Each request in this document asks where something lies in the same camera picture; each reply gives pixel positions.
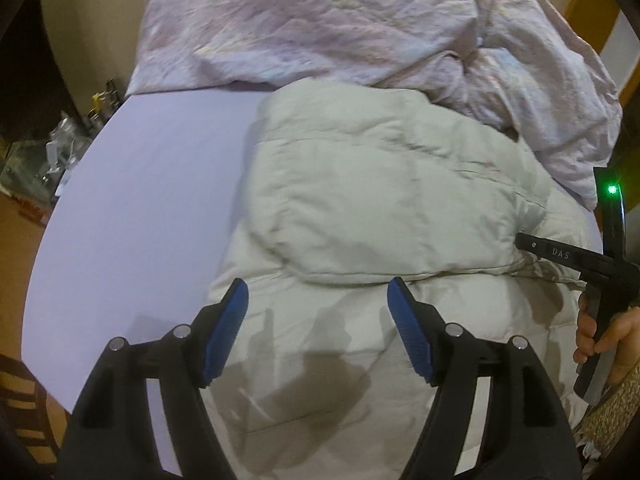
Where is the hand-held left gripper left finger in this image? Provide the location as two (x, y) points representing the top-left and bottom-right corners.
(57, 277), (249, 480)

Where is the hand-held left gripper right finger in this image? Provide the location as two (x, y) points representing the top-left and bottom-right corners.
(389, 276), (583, 480)

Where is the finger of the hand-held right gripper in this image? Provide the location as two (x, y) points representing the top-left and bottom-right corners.
(516, 232), (617, 291)

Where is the beige puffer jacket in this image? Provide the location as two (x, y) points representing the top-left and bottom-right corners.
(202, 77), (601, 480)

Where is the person's right hand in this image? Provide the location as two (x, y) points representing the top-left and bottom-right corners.
(575, 295), (640, 388)

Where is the beige shaggy rug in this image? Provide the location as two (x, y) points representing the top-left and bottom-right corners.
(575, 375), (640, 463)

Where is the wooden panel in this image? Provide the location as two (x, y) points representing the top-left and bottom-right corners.
(562, 0), (640, 111)

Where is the wooden chair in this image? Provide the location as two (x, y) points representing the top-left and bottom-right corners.
(0, 352), (57, 480)

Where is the cluster of bottles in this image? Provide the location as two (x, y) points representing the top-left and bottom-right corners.
(0, 77), (121, 221)

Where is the pastel patterned duvet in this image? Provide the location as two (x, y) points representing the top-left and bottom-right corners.
(125, 0), (623, 211)

